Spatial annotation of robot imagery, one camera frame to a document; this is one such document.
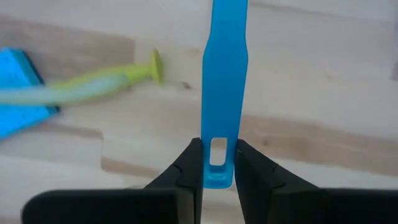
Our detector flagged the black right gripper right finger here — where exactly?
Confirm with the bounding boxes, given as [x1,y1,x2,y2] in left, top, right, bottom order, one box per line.
[234,138,398,224]

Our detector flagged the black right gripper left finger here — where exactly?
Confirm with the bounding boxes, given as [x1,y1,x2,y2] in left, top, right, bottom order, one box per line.
[21,138,205,224]

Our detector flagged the green dish brush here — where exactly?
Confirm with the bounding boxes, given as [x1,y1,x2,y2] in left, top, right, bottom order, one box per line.
[0,48,164,106]

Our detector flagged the blue plastic scoop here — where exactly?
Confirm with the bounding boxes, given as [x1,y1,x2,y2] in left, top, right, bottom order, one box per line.
[200,0,249,190]

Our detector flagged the light blue sponge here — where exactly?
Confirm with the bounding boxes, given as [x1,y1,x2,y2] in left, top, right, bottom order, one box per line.
[0,46,62,141]

